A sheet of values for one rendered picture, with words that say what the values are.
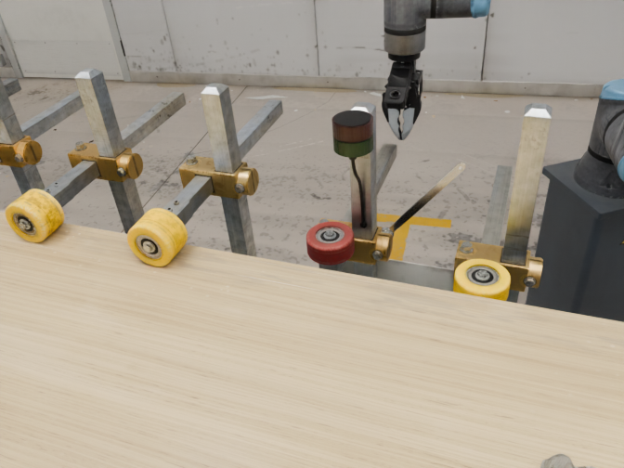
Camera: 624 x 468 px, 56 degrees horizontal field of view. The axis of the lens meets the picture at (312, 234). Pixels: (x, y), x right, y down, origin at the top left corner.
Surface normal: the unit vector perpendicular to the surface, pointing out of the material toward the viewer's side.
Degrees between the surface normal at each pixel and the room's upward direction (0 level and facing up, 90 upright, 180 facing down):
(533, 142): 90
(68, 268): 0
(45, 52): 90
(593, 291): 90
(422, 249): 0
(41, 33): 90
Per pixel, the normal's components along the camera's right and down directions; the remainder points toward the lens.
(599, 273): 0.26, 0.56
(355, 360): -0.07, -0.80
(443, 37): -0.25, 0.59
